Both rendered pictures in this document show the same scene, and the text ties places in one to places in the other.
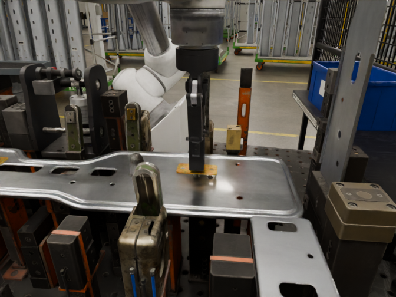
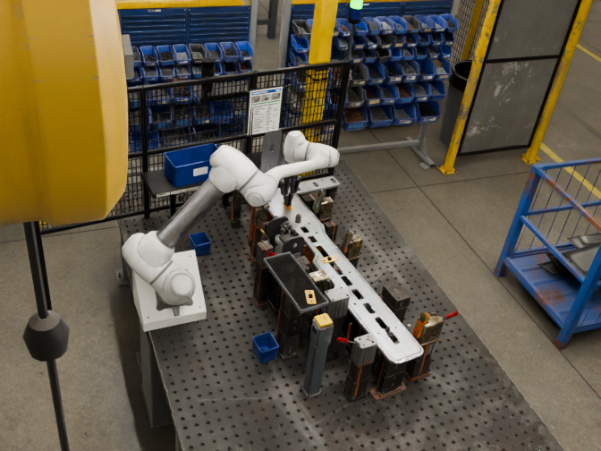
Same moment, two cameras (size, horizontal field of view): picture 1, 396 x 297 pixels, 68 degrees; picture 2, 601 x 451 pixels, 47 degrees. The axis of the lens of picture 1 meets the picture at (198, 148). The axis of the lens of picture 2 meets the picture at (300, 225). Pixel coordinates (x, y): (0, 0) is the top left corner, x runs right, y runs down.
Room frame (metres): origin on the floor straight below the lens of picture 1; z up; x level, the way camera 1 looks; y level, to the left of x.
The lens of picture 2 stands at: (2.36, 2.51, 3.21)
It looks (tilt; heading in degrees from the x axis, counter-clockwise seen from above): 37 degrees down; 232
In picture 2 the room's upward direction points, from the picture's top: 8 degrees clockwise
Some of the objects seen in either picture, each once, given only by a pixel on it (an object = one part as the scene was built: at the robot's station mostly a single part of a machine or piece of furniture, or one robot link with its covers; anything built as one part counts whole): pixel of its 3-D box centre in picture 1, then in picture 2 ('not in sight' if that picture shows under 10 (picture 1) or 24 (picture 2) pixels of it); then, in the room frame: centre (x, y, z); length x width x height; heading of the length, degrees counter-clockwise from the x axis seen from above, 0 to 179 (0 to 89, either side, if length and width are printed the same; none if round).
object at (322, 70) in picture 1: (352, 91); (194, 165); (0.86, -0.46, 1.10); 0.30 x 0.17 x 0.13; 177
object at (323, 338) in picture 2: not in sight; (317, 358); (0.95, 0.93, 0.92); 0.08 x 0.08 x 0.44; 85
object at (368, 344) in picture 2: not in sight; (359, 369); (0.79, 1.04, 0.88); 0.11 x 0.10 x 0.36; 175
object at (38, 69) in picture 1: (78, 150); (283, 265); (0.77, 0.35, 0.94); 0.18 x 0.13 x 0.49; 85
